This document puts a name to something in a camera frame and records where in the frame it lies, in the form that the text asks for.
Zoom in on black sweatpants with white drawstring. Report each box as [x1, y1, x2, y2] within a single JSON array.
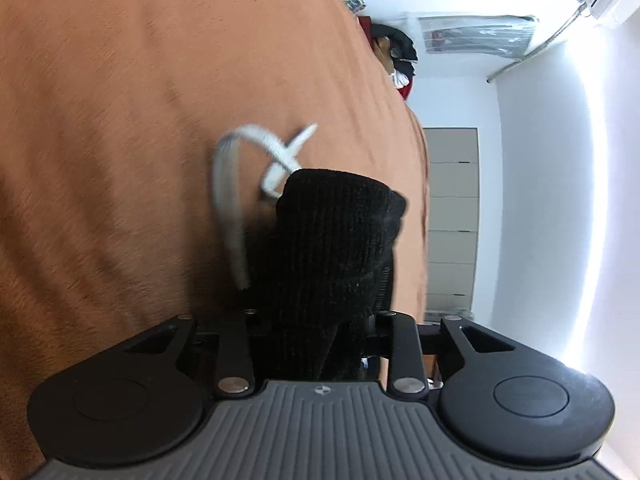
[[212, 125, 407, 382]]

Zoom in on grey built-in wardrobe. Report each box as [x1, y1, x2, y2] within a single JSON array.
[[424, 128, 480, 318]]

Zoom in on brown bed cover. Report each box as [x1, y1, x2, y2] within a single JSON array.
[[1, 0, 428, 479]]

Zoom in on pile of clothes on floor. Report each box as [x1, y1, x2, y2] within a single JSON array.
[[345, 0, 418, 100]]

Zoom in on window curtain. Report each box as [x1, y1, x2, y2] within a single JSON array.
[[419, 15, 538, 60]]

